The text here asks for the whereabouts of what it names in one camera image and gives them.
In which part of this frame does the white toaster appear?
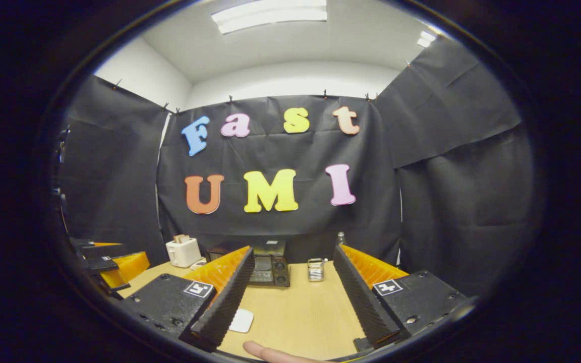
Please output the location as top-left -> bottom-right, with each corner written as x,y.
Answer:
165,237 -> 202,268

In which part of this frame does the white plate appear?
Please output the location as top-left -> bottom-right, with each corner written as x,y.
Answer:
228,308 -> 254,334

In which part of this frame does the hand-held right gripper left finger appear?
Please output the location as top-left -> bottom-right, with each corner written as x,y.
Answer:
119,246 -> 256,353

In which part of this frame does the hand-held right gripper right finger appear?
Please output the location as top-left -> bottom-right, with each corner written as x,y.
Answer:
333,244 -> 475,350

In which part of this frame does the metal wire basket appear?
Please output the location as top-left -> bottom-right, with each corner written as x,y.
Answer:
307,258 -> 325,282

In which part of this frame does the black backdrop cloth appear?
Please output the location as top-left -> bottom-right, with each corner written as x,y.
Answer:
56,38 -> 538,298

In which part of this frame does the black electric oven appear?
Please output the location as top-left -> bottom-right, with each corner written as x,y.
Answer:
206,239 -> 291,288

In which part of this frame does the long ceiling light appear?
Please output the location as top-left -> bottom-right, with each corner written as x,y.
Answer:
211,0 -> 328,35

